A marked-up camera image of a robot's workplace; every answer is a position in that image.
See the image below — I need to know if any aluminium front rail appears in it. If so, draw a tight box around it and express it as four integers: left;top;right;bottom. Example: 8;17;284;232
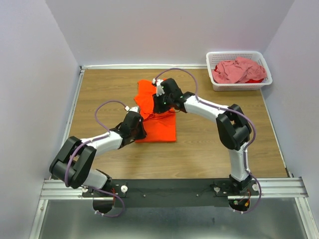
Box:
40;178;308;200

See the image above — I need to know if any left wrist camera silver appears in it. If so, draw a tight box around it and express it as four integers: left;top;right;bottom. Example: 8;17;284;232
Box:
124;106;141;114

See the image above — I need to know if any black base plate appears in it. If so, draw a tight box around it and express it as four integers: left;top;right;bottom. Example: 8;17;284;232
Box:
82;178;259;213

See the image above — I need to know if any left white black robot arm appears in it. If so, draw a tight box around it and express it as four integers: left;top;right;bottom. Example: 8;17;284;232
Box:
49;107;147;197

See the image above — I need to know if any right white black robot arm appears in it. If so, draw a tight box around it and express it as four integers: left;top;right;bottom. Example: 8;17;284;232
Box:
152;78;252;195

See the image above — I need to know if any red t shirt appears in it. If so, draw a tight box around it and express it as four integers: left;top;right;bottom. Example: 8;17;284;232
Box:
245;79;264;84

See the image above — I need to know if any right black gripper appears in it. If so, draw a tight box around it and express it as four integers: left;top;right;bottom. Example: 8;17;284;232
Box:
152;91;173;114

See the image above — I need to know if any white plastic basket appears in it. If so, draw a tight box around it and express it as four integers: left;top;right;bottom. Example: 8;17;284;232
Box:
206;51;273;91

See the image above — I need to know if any orange t shirt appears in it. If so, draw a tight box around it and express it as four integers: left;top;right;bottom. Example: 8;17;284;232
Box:
134;80;176;143

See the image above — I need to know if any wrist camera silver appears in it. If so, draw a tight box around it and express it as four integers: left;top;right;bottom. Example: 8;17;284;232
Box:
124;106;141;114
152;78;164;97

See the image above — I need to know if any pink t shirt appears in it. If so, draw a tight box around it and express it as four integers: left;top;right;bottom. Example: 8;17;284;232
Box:
212;57;267;84

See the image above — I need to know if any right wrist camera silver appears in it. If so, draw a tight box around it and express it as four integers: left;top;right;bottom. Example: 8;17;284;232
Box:
152;78;164;97

